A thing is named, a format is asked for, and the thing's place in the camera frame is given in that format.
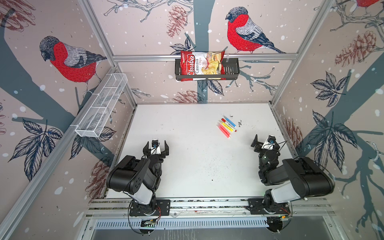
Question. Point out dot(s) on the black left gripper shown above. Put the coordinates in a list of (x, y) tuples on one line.
[(145, 152)]

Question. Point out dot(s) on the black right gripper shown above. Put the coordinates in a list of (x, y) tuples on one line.
[(258, 146)]

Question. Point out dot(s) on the yellow highlighter pen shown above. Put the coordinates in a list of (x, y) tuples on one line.
[(226, 126)]

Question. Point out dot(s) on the white whiteboard marker pen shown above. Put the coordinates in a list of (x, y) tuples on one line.
[(228, 124)]

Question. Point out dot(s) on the blue marker pen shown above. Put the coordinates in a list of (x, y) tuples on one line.
[(230, 122)]

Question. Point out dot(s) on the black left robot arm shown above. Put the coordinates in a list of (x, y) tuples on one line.
[(140, 179)]

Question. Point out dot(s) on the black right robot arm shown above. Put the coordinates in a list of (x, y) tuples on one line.
[(295, 179)]

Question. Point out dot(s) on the red cassava chips bag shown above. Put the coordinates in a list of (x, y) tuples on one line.
[(201, 63)]

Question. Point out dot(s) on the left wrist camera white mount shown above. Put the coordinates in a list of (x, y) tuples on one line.
[(155, 149)]

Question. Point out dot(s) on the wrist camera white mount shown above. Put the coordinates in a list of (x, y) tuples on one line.
[(269, 144), (155, 149)]

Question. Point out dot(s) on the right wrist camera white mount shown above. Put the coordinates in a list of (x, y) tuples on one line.
[(269, 144)]

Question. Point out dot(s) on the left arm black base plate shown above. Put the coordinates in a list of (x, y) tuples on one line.
[(154, 208)]

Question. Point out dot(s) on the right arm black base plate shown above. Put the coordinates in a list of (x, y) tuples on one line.
[(259, 206)]

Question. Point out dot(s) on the white wire mesh shelf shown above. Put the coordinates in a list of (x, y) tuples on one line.
[(100, 110)]

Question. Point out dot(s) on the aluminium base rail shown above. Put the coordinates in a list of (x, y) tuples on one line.
[(207, 207)]

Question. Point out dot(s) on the black wire wall basket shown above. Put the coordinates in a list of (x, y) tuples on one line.
[(230, 66)]

